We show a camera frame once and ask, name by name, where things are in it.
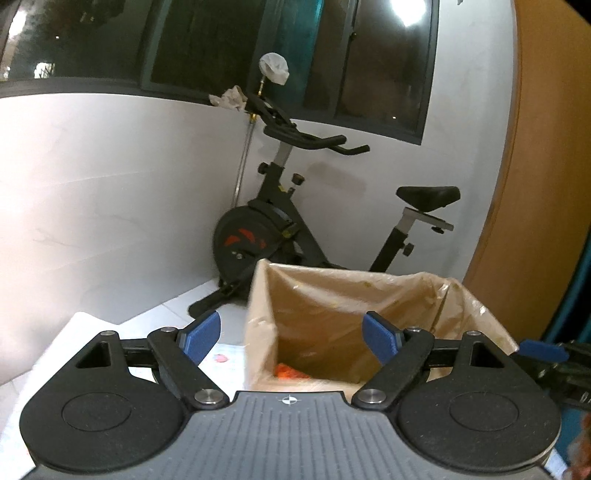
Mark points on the thin metal pole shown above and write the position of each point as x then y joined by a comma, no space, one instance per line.
242,161

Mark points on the dark framed window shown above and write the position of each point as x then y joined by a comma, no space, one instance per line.
207,41

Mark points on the white cloth on pole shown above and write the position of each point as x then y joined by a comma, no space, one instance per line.
274,67

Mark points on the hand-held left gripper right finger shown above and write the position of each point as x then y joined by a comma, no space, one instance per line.
378,337

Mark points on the brown cardboard box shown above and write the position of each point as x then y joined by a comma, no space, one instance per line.
261,364

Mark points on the crumpled white tissue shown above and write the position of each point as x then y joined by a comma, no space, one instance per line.
228,98

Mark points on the orange snack packet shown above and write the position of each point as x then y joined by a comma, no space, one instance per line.
292,371

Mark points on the wooden door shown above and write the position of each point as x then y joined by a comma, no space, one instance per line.
545,161

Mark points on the clear plastic liner bag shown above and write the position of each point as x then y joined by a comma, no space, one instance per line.
323,314

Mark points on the black exercise bike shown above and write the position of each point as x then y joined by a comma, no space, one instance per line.
277,217

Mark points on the checked strawberry bed sheet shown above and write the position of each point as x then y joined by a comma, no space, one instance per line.
51,350

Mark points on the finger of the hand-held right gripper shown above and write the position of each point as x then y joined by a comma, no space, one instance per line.
542,350

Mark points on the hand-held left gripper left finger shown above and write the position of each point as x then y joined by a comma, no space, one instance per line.
203,334

